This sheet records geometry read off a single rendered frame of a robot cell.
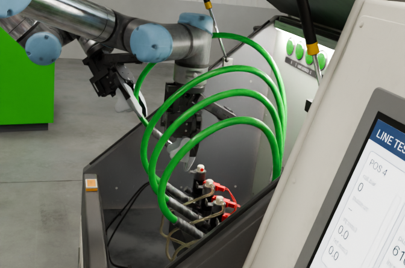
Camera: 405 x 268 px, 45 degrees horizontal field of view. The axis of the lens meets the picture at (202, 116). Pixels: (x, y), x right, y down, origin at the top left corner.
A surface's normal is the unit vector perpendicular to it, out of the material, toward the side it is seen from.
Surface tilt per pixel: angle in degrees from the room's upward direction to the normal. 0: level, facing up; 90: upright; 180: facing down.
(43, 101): 90
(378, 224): 76
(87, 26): 113
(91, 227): 0
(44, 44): 90
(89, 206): 0
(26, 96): 90
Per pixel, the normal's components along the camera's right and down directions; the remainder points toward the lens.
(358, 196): -0.90, -0.25
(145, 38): -0.64, 0.16
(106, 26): 0.73, 0.35
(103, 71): -0.33, 0.03
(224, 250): 0.25, 0.32
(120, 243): 0.11, -0.95
